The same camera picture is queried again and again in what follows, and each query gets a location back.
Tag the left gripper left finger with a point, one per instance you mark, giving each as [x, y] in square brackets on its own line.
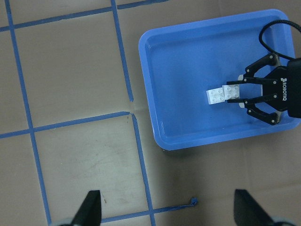
[90, 211]

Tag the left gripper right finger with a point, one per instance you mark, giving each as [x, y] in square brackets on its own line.
[247, 211]

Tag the white block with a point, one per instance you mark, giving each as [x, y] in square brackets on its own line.
[231, 92]
[215, 96]

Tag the blue plastic tray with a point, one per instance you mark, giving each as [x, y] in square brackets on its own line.
[180, 63]

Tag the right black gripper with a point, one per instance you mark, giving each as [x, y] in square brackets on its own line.
[281, 89]

